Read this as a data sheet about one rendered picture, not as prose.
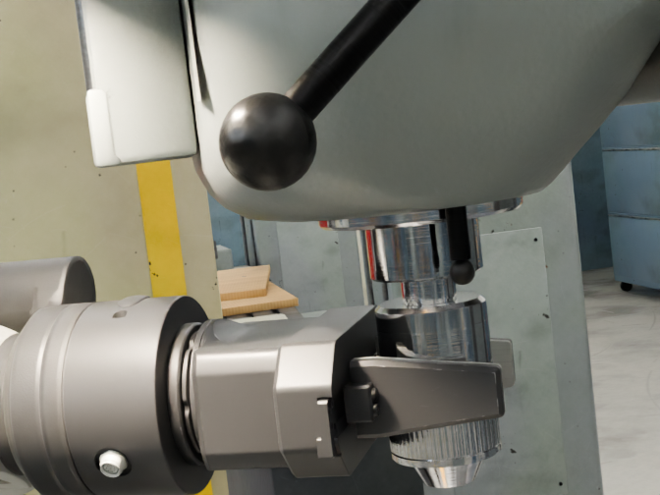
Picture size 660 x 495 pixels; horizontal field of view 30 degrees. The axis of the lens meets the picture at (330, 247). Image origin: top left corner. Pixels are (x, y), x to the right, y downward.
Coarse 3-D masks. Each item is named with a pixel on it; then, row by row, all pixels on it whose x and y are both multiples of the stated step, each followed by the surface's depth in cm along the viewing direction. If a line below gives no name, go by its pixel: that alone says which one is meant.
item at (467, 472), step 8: (472, 464) 51; (480, 464) 52; (424, 472) 52; (432, 472) 51; (440, 472) 51; (448, 472) 51; (456, 472) 51; (464, 472) 51; (472, 472) 52; (424, 480) 52; (432, 480) 52; (440, 480) 51; (448, 480) 51; (456, 480) 51; (464, 480) 51; (472, 480) 52
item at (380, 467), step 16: (384, 448) 95; (368, 464) 95; (384, 464) 95; (240, 480) 107; (256, 480) 99; (272, 480) 93; (288, 480) 93; (304, 480) 93; (320, 480) 94; (336, 480) 94; (352, 480) 94; (368, 480) 95; (384, 480) 95; (400, 480) 95; (416, 480) 96
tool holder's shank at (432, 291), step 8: (432, 280) 51; (440, 280) 51; (448, 280) 51; (408, 288) 51; (416, 288) 51; (424, 288) 51; (432, 288) 51; (440, 288) 51; (448, 288) 51; (408, 296) 51; (416, 296) 51; (424, 296) 51; (432, 296) 51; (440, 296) 51; (448, 296) 51
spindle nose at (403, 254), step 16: (432, 224) 49; (368, 240) 51; (384, 240) 50; (400, 240) 49; (416, 240) 49; (432, 240) 49; (368, 256) 51; (384, 256) 50; (400, 256) 50; (416, 256) 49; (432, 256) 49; (448, 256) 49; (480, 256) 51; (384, 272) 50; (400, 272) 50; (416, 272) 49; (432, 272) 49; (448, 272) 49
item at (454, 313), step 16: (384, 304) 52; (400, 304) 51; (416, 304) 51; (432, 304) 50; (448, 304) 50; (464, 304) 50; (480, 304) 51; (384, 320) 51; (400, 320) 50; (416, 320) 50; (432, 320) 50; (448, 320) 50; (464, 320) 50; (480, 320) 51
